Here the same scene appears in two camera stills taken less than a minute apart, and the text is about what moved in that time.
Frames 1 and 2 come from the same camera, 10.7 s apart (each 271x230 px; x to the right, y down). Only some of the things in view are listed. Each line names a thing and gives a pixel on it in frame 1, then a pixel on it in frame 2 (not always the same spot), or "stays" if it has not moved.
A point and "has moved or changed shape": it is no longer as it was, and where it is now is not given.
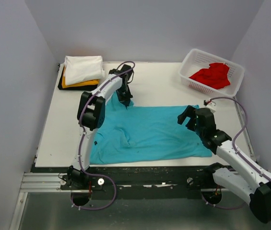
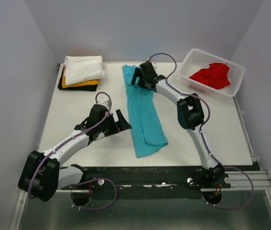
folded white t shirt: [79, 69] stays
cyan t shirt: [138, 133] has moved or changed shape
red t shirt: [215, 76] stays
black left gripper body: [123, 91] to [109, 126]
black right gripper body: [198, 130] to [143, 81]
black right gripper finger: [189, 111] to [136, 73]
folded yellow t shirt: [83, 83] stays
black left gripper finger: [126, 100] to [122, 124]
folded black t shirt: [87, 87] stays
